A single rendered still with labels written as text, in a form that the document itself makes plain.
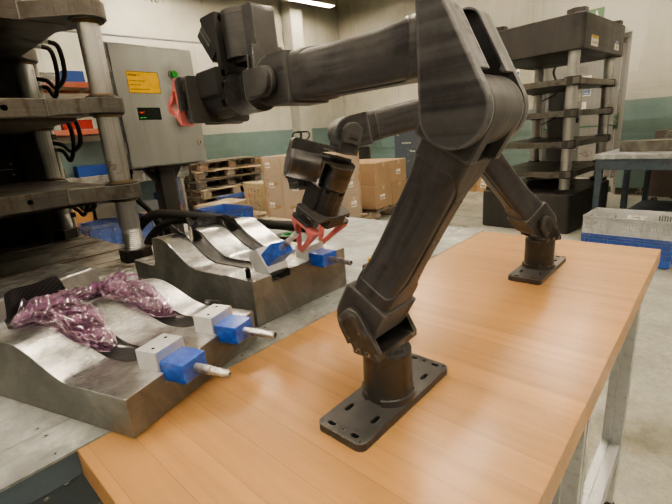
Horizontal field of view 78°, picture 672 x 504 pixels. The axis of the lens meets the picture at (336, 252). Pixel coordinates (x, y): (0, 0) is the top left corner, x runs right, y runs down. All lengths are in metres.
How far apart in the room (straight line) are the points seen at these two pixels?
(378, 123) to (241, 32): 0.30
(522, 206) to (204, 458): 0.76
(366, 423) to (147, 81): 1.38
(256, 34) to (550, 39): 4.28
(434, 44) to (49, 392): 0.62
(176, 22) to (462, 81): 7.97
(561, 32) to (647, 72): 2.66
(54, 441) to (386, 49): 0.59
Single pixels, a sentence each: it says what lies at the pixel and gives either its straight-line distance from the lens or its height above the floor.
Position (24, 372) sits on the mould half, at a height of 0.86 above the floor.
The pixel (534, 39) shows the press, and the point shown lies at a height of 1.87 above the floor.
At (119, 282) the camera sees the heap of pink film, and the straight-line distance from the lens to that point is 0.80.
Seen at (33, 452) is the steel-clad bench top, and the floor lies 0.80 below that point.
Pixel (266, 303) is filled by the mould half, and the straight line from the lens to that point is 0.79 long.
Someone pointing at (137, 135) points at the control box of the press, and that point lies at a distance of 1.60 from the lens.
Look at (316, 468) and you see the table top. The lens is 0.49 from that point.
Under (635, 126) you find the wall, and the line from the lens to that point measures 7.19.
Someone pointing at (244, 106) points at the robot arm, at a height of 1.18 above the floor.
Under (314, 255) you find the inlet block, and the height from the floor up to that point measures 0.90.
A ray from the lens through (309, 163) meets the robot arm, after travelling 0.75.
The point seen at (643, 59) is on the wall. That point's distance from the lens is 7.22.
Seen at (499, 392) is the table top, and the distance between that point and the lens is 0.60.
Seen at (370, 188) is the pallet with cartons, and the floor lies 0.42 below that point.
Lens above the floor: 1.13
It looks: 16 degrees down
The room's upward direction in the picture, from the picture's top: 4 degrees counter-clockwise
